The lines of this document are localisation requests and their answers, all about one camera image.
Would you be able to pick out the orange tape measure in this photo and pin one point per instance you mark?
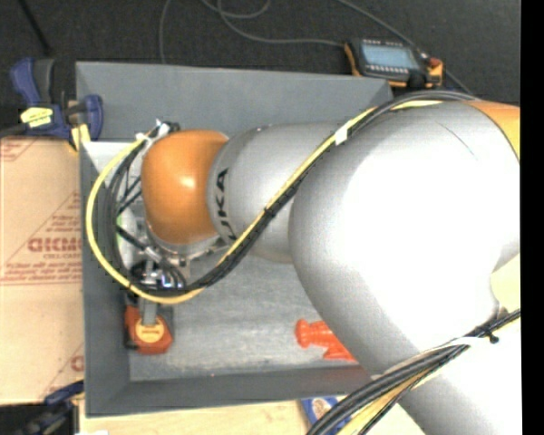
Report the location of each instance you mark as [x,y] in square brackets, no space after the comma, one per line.
[150,339]

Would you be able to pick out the grey metal bin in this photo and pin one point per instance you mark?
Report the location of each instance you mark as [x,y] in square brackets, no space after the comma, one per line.
[236,320]

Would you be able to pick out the brown cardboard board red print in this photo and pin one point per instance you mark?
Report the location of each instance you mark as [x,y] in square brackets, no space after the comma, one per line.
[36,206]

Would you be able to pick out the orange-red plastic toy tool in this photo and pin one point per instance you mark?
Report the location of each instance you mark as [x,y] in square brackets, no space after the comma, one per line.
[315,333]

